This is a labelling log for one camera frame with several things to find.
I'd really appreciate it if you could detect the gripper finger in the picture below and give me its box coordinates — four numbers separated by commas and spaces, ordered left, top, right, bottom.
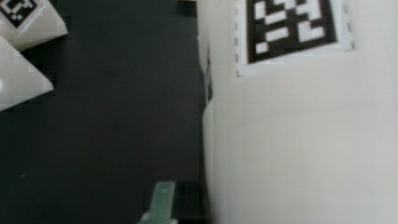
139, 182, 178, 224

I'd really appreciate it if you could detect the white lamp base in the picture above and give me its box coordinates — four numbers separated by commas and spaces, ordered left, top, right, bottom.
0, 0, 68, 111

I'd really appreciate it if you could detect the white lamp shade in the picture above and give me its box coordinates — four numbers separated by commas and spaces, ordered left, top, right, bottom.
198, 0, 398, 224

